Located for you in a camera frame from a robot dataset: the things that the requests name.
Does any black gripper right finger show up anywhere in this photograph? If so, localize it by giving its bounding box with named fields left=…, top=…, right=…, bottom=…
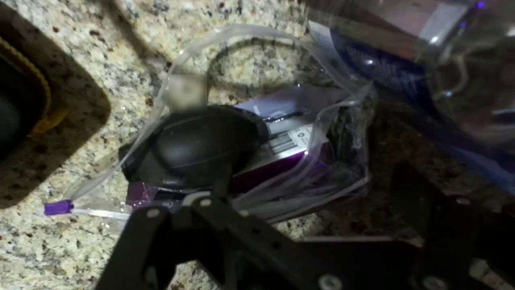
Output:
left=409, top=194, right=515, bottom=290

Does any dark grey zip case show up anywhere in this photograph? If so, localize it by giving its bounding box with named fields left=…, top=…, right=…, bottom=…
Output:
left=0, top=3, right=113, bottom=211

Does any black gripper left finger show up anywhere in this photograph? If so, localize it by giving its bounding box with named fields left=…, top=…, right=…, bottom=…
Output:
left=95, top=192, right=324, bottom=290

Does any black rubber blower bulb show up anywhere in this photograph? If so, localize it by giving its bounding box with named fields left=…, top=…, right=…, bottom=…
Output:
left=119, top=103, right=270, bottom=197

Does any clear purple zip bag packaging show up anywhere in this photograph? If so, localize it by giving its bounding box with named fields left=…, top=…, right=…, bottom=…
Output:
left=42, top=23, right=378, bottom=226

